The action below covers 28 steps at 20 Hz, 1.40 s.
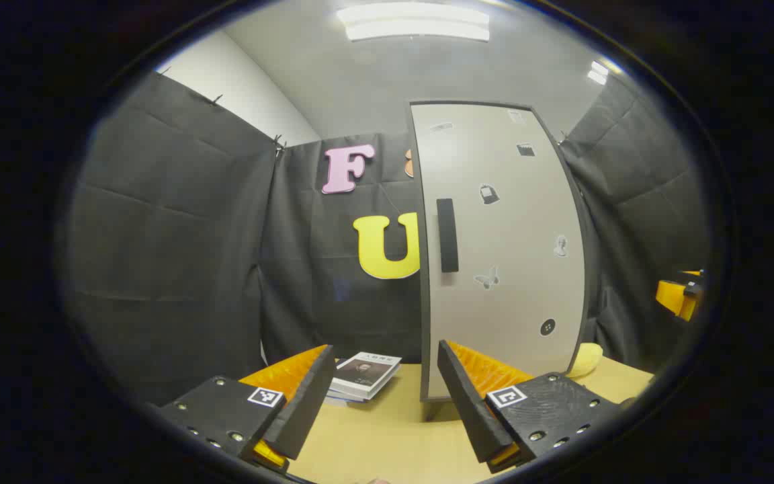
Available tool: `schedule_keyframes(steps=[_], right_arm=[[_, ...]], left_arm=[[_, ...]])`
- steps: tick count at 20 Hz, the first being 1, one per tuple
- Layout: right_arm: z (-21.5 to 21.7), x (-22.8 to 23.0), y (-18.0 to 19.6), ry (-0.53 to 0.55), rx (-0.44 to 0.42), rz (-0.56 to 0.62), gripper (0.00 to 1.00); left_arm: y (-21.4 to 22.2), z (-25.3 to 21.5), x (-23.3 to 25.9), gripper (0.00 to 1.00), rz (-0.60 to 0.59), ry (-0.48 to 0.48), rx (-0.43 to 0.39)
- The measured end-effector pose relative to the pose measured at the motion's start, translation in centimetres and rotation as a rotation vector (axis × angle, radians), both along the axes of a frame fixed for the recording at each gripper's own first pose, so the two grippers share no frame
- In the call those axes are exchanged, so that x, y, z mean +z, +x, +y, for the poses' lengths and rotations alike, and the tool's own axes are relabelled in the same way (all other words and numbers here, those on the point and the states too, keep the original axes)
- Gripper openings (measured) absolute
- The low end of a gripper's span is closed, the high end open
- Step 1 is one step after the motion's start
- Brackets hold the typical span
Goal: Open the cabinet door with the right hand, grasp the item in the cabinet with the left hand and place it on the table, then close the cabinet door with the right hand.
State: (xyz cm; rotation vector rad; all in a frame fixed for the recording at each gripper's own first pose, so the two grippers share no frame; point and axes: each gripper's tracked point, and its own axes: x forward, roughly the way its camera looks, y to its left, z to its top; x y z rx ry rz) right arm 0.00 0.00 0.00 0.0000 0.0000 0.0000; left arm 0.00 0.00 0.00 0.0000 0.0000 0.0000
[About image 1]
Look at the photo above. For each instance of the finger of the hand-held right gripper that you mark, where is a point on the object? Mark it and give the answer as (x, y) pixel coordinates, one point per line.
(672, 296)

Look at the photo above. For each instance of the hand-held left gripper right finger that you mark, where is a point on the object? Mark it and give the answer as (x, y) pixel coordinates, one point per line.
(471, 403)

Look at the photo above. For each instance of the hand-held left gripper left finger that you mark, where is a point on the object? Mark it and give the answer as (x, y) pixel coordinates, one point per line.
(306, 396)

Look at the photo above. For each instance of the grey cabinet door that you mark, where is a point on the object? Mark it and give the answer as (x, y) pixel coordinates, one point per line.
(508, 228)

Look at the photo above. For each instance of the blue book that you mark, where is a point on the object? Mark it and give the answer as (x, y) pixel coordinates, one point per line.
(341, 396)

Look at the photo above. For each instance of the yellow round bun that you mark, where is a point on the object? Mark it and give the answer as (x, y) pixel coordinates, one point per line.
(587, 359)

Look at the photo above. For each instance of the black backdrop cloth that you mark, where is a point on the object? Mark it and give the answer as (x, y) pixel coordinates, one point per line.
(158, 235)

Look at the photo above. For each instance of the small ceiling light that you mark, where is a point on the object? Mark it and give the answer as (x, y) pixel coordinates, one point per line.
(598, 72)

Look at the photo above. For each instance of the long ceiling light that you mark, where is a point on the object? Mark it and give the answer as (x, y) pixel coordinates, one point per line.
(414, 21)

